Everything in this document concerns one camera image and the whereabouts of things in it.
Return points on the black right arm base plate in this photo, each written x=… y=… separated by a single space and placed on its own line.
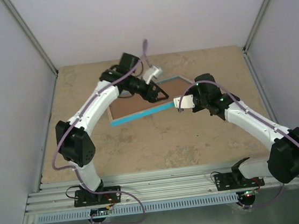
x=230 y=181

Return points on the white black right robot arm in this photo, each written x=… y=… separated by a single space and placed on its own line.
x=282 y=163

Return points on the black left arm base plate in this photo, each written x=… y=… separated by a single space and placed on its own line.
x=85 y=198

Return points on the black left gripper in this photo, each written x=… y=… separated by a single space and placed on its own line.
x=150 y=98

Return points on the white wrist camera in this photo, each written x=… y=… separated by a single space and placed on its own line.
x=151 y=73
x=184 y=102

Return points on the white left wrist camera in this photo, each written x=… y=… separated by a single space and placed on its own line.
x=151 y=73

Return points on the right aluminium corner post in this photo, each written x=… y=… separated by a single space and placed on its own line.
x=257 y=23

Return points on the teal wooden picture frame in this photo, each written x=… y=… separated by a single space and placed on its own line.
x=124 y=110

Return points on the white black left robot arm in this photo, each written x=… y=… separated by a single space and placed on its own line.
x=73 y=137

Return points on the aluminium mounting rail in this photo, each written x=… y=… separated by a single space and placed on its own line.
x=148 y=186

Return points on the aluminium corner post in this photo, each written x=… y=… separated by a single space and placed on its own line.
x=29 y=35
x=257 y=23

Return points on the left aluminium corner post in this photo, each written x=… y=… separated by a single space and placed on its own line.
x=29 y=35

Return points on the brown cardboard backing board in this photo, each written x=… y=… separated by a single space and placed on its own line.
x=159 y=95

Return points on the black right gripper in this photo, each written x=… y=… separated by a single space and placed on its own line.
x=192 y=90

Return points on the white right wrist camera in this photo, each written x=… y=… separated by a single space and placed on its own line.
x=184 y=102

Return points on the light blue slotted cable duct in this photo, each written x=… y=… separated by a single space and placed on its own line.
x=129 y=209

